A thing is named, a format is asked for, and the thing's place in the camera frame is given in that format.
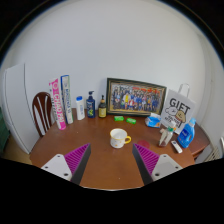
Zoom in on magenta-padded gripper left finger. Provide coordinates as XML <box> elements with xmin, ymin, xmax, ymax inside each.
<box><xmin>40</xmin><ymin>143</ymin><xmax>92</xmax><ymax>186</ymax></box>

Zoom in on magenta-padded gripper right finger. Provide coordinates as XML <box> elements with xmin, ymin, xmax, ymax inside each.
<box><xmin>132</xmin><ymin>143</ymin><xmax>184</xmax><ymax>186</ymax></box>

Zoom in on clear green-labelled drink bottle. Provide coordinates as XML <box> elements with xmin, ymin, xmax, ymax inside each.
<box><xmin>158</xmin><ymin>121</ymin><xmax>177</xmax><ymax>148</ymax></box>

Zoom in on white remote control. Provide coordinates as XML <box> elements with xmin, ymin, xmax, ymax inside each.
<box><xmin>170</xmin><ymin>140</ymin><xmax>184</xmax><ymax>154</ymax></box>

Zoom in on blue tissue pack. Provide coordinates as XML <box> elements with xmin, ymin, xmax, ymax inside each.
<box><xmin>144</xmin><ymin>112</ymin><xmax>163</xmax><ymax>129</ymax></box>

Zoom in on blue detergent bottle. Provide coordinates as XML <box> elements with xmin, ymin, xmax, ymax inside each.
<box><xmin>176</xmin><ymin>117</ymin><xmax>197</xmax><ymax>149</ymax></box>

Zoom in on white bottle with blue cap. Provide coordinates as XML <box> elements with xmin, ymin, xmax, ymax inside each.
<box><xmin>75</xmin><ymin>95</ymin><xmax>86</xmax><ymax>121</ymax></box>

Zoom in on dark blue pump bottle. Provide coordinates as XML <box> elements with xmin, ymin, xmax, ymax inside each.
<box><xmin>85</xmin><ymin>90</ymin><xmax>97</xmax><ymax>119</ymax></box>

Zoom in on tall pink box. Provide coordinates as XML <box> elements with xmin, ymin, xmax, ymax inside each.
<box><xmin>48</xmin><ymin>77</ymin><xmax>67</xmax><ymax>131</ymax></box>

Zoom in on amber pump bottle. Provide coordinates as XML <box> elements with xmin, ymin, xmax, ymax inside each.
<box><xmin>98</xmin><ymin>94</ymin><xmax>108</xmax><ymax>119</ymax></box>

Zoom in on white paper gift bag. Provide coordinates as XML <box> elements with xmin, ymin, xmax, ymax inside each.
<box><xmin>160</xmin><ymin>83</ymin><xmax>197</xmax><ymax>135</ymax></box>

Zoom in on brown wooden chair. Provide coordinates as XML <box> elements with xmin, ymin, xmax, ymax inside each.
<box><xmin>31</xmin><ymin>91</ymin><xmax>56</xmax><ymax>138</ymax></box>

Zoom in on framed group photo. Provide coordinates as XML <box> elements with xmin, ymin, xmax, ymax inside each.
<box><xmin>105</xmin><ymin>77</ymin><xmax>168</xmax><ymax>117</ymax></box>

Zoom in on white radiator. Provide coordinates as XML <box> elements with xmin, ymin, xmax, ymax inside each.
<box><xmin>203</xmin><ymin>146</ymin><xmax>223</xmax><ymax>163</ymax></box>

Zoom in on white mug with yellow handle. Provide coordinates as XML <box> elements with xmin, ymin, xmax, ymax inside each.
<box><xmin>109</xmin><ymin>128</ymin><xmax>132</xmax><ymax>149</ymax></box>

